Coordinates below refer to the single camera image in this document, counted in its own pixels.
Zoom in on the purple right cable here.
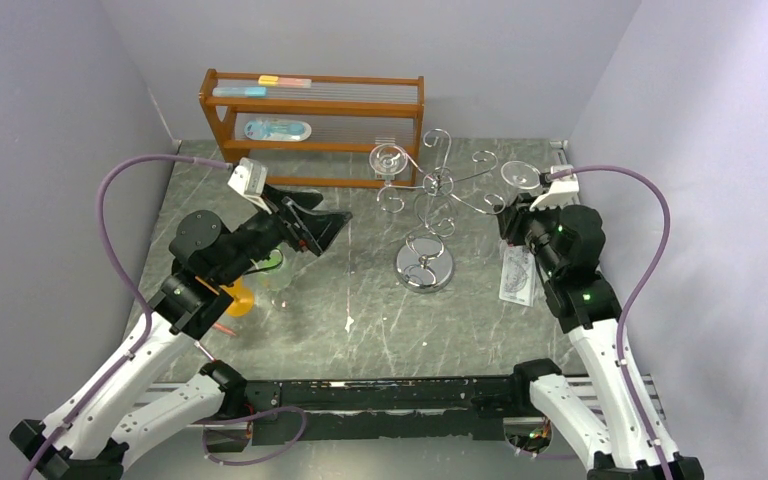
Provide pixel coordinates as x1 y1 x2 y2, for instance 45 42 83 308
542 164 675 480

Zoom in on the aluminium side rail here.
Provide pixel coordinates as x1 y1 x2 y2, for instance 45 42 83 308
549 140 580 204

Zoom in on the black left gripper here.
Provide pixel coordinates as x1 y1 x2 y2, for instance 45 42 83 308
218 185 354 286

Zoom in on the clear stemmed wine glass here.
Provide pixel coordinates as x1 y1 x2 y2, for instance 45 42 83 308
368 143 408 188

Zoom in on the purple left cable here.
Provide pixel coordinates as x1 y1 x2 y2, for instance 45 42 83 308
22 154 234 480

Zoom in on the silver red-tipped pen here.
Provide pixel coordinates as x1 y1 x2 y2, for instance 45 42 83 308
194 341 216 362

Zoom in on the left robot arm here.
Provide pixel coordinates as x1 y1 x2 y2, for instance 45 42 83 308
10 186 351 479

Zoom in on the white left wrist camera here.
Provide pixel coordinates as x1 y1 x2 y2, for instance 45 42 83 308
227 157 271 212

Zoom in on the clear tall flute glass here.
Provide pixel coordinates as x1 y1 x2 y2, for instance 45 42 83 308
499 160 543 207

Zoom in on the green plastic goblet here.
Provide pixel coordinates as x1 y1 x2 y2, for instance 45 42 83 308
250 247 286 274

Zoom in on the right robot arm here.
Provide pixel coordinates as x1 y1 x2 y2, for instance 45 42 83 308
497 198 705 479

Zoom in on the clear wide wine glass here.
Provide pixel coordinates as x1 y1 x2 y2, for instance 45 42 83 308
258 256 293 310

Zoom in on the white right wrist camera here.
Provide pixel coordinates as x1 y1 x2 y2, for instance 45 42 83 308
529 165 580 211

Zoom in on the chrome wine glass rack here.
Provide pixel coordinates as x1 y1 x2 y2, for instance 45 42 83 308
376 129 505 294

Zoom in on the red pen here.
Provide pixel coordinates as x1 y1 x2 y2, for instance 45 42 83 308
212 323 237 337

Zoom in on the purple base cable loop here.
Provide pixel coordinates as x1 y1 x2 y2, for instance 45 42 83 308
201 402 310 467

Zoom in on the blue eraser bar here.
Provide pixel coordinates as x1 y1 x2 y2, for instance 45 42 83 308
212 86 268 98

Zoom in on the orange wooden shelf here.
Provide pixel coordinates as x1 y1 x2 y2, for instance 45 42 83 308
199 69 425 162

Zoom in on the orange plastic goblet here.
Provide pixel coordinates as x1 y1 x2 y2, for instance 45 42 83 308
221 277 255 318

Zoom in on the yellow pink eraser bar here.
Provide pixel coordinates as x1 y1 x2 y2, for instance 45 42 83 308
258 75 312 89

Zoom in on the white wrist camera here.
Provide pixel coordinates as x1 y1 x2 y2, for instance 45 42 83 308
227 157 271 212
529 165 580 211

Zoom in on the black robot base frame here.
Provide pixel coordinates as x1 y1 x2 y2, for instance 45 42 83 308
205 366 553 454

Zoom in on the white packaged ruler card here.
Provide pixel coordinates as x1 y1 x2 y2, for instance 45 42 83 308
499 245 537 307

